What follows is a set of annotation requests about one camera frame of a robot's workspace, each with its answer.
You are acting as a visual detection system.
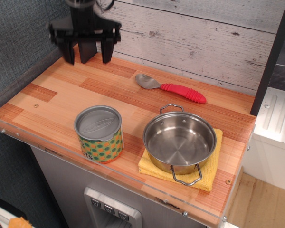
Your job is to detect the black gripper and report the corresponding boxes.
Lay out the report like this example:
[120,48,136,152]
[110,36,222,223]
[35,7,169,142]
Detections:
[48,7,122,65]

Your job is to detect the green orange checkered can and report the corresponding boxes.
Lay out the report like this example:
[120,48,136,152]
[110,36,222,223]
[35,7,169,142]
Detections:
[74,105,124,164]

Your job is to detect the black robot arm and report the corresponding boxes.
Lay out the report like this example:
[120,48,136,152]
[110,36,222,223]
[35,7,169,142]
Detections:
[47,0,122,65]

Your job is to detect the silver steel pan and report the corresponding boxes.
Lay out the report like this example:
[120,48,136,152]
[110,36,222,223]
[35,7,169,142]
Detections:
[142,105,217,186]

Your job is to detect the clear acrylic edge guard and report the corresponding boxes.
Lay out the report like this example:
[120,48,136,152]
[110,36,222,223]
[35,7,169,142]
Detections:
[0,111,256,228]

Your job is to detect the yellow folded cloth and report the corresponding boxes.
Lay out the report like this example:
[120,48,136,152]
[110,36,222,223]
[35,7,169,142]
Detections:
[138,129,223,192]

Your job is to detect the silver dispenser panel with buttons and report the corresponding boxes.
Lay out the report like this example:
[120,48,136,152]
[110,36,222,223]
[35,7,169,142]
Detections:
[84,187,143,228]

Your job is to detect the orange object at corner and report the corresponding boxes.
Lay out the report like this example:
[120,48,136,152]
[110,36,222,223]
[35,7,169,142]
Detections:
[8,217,33,228]

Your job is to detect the white toy sink counter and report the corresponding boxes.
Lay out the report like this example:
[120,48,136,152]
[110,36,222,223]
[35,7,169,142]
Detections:
[241,34,285,193]

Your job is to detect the dark left cabinet post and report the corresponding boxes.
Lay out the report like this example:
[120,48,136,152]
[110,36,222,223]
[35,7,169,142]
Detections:
[78,41,97,64]

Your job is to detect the dark cabinet post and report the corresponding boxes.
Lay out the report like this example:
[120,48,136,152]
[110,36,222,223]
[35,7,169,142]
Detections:
[250,10,285,116]
[78,41,97,64]

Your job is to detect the red handled metal spoon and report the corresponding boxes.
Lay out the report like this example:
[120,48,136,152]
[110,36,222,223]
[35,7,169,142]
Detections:
[135,74,207,104]

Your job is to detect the dark right cabinet post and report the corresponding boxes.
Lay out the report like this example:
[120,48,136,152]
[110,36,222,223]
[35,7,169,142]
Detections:
[250,10,285,116]

